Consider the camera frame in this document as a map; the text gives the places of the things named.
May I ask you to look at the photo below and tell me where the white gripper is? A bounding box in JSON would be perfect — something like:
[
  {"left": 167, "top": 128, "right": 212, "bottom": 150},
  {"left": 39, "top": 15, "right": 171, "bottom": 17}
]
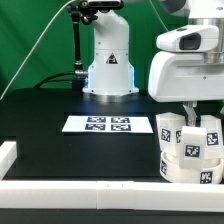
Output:
[{"left": 148, "top": 25, "right": 224, "bottom": 126}]

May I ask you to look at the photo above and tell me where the white round stool seat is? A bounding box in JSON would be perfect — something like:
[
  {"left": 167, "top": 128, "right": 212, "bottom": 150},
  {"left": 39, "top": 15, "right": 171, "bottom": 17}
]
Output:
[{"left": 160, "top": 152, "right": 224, "bottom": 184}]

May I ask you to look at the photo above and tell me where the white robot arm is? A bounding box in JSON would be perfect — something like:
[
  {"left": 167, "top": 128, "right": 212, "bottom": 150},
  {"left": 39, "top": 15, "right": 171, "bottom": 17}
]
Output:
[{"left": 87, "top": 0, "right": 224, "bottom": 126}]

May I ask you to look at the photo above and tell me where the white marker sheet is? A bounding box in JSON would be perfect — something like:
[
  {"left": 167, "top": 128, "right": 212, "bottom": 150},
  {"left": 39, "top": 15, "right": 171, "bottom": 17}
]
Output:
[{"left": 62, "top": 115, "right": 153, "bottom": 134}]

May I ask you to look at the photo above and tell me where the green backdrop curtain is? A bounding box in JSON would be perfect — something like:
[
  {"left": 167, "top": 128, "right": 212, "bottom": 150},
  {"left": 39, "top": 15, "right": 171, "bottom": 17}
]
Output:
[{"left": 0, "top": 0, "right": 187, "bottom": 96}]

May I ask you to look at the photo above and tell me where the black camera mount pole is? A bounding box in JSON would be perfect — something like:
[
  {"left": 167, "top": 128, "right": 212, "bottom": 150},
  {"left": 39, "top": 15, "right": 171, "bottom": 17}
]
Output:
[{"left": 67, "top": 4, "right": 84, "bottom": 92}]

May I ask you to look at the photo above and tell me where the black camera on mount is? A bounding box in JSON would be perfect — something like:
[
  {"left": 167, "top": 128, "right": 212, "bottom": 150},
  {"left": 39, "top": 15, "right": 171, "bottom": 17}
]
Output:
[{"left": 79, "top": 0, "right": 124, "bottom": 10}]

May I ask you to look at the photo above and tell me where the black cable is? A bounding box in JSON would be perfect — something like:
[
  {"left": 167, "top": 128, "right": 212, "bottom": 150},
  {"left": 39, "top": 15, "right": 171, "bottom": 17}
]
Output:
[{"left": 33, "top": 71, "right": 84, "bottom": 89}]

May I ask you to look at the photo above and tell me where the white front rail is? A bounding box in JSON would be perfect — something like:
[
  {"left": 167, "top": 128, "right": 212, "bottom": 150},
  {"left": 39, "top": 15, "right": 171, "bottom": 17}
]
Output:
[{"left": 0, "top": 180, "right": 224, "bottom": 212}]

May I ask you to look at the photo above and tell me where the white cable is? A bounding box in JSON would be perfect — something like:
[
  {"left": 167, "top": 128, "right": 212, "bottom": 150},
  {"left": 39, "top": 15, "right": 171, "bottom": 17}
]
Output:
[{"left": 0, "top": 0, "right": 76, "bottom": 101}]

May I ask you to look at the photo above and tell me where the white left rail block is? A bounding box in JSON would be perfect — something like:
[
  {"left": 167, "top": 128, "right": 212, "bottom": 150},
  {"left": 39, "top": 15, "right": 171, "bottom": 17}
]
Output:
[{"left": 0, "top": 141, "right": 17, "bottom": 181}]

